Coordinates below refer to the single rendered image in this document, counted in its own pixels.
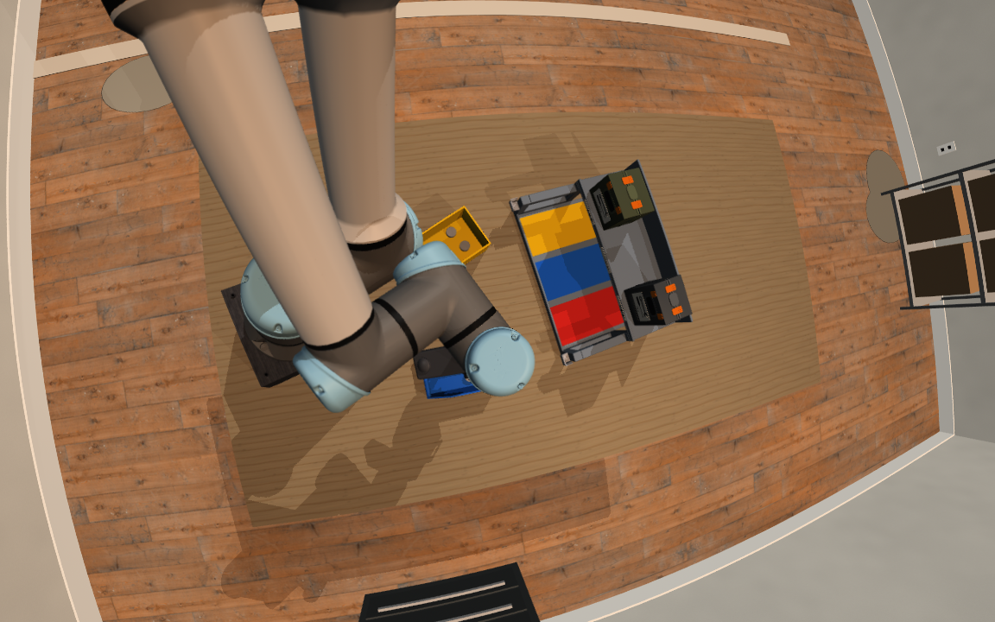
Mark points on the blue bin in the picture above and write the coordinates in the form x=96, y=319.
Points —
x=448, y=386

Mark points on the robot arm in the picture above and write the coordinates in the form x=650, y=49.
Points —
x=218, y=65

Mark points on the yellow bin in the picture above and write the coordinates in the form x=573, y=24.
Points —
x=467, y=229

